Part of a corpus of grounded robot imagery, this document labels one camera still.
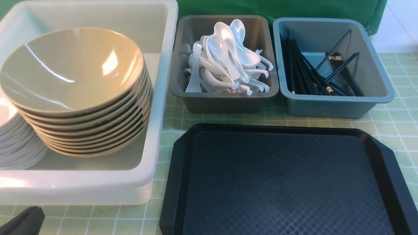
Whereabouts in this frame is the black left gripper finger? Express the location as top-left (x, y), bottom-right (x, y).
top-left (0, 206), bottom-right (46, 235)

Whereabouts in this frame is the tan noodle bowl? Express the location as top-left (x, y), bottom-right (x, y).
top-left (1, 27), bottom-right (146, 115)

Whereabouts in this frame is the stack of tan noodle bowls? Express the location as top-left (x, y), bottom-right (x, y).
top-left (14, 70), bottom-right (153, 158)

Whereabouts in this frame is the stack of white dishes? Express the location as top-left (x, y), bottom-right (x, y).
top-left (0, 90), bottom-right (49, 170)

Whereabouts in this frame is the large white plastic tub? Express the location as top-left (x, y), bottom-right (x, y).
top-left (1, 0), bottom-right (178, 206)

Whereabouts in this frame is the black plastic serving tray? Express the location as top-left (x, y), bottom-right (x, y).
top-left (159, 124), bottom-right (418, 235)

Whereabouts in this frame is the pile of white soup spoons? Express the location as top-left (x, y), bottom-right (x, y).
top-left (180, 18), bottom-right (274, 96)

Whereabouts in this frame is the grey plastic spoon bin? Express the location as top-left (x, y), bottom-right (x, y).
top-left (169, 15), bottom-right (279, 113)

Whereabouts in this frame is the blue-grey plastic chopstick bin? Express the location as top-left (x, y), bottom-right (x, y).
top-left (273, 18), bottom-right (395, 118)

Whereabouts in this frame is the bundle of black chopsticks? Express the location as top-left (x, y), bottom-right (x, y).
top-left (280, 29), bottom-right (364, 97)

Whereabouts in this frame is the green cloth backdrop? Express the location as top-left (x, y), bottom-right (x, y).
top-left (0, 0), bottom-right (388, 36)

